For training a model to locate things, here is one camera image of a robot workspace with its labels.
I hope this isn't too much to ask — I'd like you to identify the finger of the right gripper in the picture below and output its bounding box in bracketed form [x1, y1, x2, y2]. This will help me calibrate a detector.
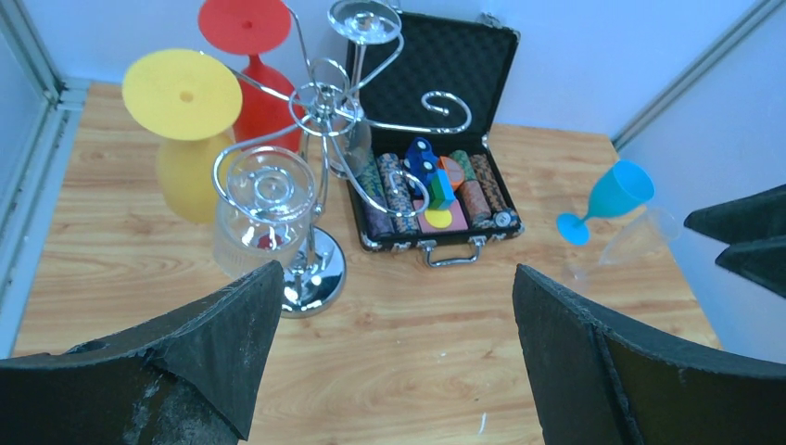
[715, 235, 785, 298]
[684, 184, 785, 245]

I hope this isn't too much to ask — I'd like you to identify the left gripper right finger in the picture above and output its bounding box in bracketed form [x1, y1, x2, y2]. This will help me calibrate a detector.
[513, 264, 785, 444]

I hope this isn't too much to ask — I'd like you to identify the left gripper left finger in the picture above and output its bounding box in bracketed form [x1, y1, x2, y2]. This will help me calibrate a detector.
[1, 261, 284, 444]

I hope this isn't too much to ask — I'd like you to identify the clear champagne flute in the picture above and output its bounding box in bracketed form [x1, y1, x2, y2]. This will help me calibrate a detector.
[561, 207, 681, 292]

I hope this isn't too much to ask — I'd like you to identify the blue plastic wine glass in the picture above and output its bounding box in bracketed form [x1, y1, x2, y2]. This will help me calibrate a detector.
[556, 159, 655, 246]

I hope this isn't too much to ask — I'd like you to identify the clear wide ribbed glass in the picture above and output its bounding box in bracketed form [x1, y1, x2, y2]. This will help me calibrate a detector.
[213, 146, 317, 279]

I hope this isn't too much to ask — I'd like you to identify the chrome wine glass rack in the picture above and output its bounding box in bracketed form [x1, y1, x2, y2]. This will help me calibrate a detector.
[211, 3, 474, 319]

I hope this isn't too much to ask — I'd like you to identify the red plastic wine glass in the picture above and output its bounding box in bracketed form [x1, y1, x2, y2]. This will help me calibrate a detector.
[197, 0, 305, 142]

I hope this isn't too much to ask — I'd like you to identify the yellow plastic wine glass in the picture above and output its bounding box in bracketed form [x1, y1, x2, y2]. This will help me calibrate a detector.
[121, 48, 243, 223]

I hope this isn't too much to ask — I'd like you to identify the clear glass at rack back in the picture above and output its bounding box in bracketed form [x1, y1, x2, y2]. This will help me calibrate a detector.
[328, 1, 401, 179]

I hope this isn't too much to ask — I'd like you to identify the pink block with yellow disc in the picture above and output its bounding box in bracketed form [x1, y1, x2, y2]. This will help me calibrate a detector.
[416, 200, 469, 235]

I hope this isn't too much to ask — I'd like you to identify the green blue block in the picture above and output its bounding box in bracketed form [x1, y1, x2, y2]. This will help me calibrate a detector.
[428, 169, 455, 210]

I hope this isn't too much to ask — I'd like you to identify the blue toy car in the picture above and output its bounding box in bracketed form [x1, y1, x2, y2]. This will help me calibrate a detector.
[402, 137, 437, 187]

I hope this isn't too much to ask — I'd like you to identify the black poker chip case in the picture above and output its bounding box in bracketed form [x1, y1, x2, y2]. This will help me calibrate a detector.
[349, 12, 525, 254]

